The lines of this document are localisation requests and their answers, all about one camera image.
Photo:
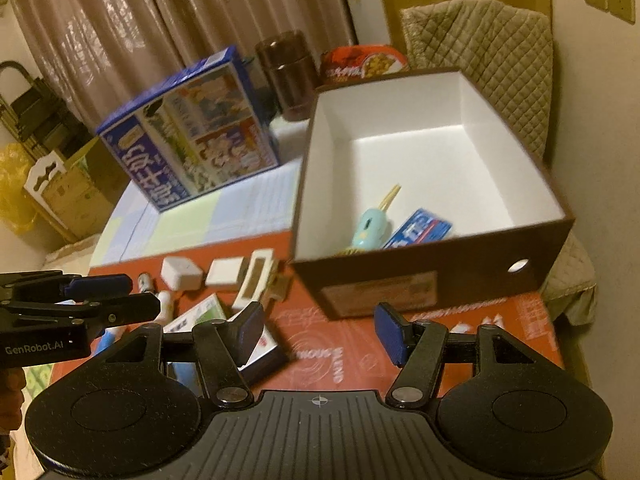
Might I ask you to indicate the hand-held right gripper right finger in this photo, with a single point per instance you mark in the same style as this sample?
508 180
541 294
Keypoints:
387 331

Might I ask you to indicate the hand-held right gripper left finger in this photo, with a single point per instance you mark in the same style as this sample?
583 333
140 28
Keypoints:
251 330

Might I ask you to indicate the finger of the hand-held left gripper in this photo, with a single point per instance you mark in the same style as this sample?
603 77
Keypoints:
100 285
130 307

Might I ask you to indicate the white charger plug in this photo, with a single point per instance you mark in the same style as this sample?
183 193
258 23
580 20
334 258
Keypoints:
225 271

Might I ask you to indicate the brown storage box white inside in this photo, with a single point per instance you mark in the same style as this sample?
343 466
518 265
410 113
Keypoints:
400 160

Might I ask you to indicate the white tube with brown cap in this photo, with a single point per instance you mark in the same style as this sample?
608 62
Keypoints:
146 282

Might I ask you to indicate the white and red small box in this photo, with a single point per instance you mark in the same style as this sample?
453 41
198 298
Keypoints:
269 355

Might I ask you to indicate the small white pill bottle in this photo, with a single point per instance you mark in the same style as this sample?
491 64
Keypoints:
167 305

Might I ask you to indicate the green and white small box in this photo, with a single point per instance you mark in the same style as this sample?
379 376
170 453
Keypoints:
200 312

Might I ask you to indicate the white cream holder box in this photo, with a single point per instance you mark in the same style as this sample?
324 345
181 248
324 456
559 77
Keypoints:
255 275

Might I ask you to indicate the white cube socket adapter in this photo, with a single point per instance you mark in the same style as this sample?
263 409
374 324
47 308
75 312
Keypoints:
180 272

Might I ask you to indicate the red printed table mat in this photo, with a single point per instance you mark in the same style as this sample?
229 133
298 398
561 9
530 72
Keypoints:
325 350

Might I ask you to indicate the open cardboard box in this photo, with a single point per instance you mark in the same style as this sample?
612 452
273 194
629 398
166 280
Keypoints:
75 195

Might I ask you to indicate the teal bird-shaped toy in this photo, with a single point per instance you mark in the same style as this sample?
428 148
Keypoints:
370 225

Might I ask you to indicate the pastel checked tablecloth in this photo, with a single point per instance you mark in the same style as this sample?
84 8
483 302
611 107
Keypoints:
200 220

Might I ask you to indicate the yellow plastic bag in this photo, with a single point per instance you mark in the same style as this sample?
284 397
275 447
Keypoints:
15 185

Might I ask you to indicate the blue milk carton box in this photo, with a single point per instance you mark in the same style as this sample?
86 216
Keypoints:
190 145

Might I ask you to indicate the dark stacked folding frames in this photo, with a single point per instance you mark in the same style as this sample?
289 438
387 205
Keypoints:
40 115

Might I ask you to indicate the brown thermos jar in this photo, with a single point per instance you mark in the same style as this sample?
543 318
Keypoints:
290 75

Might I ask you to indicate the red instant noodle bowl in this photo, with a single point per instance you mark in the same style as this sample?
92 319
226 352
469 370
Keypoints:
350 67

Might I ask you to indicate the beige patterned curtain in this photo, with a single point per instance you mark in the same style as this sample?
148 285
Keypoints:
150 20

